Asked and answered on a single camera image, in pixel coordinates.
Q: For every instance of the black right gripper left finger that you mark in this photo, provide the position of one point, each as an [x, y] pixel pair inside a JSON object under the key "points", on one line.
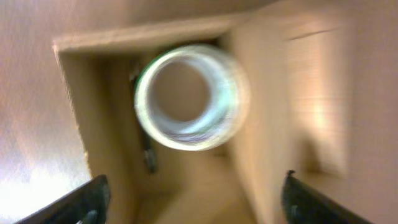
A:
{"points": [[87, 204]]}

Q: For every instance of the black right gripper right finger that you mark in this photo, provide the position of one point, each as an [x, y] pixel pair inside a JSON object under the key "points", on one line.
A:
{"points": [[303, 204]]}

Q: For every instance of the black pen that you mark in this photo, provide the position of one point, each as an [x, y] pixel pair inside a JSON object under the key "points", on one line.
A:
{"points": [[149, 152]]}

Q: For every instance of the white masking tape roll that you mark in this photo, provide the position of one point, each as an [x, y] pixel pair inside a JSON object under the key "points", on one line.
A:
{"points": [[223, 115]]}

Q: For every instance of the brown cardboard box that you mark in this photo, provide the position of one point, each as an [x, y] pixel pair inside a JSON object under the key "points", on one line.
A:
{"points": [[320, 98]]}

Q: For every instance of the green tape roll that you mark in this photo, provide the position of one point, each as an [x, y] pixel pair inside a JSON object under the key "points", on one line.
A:
{"points": [[143, 74]]}

